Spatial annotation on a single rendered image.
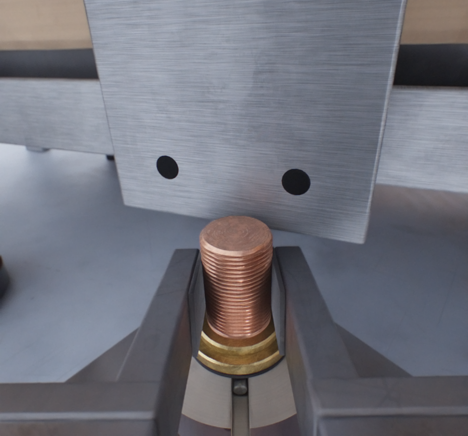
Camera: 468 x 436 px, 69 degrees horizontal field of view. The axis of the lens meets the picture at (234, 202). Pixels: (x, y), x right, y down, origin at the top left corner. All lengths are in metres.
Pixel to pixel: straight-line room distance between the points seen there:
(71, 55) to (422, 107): 0.25
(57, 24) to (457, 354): 0.37
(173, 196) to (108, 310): 0.16
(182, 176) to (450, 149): 0.13
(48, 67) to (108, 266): 0.18
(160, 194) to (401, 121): 0.12
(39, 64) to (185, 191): 0.21
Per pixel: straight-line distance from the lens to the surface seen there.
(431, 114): 0.19
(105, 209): 0.46
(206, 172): 0.15
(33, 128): 0.30
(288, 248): 0.15
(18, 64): 0.36
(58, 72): 0.33
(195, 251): 0.15
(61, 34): 0.32
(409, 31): 0.23
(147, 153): 0.16
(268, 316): 0.16
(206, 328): 0.16
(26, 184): 0.60
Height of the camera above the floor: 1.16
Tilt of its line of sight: 27 degrees up
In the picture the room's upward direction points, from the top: 178 degrees clockwise
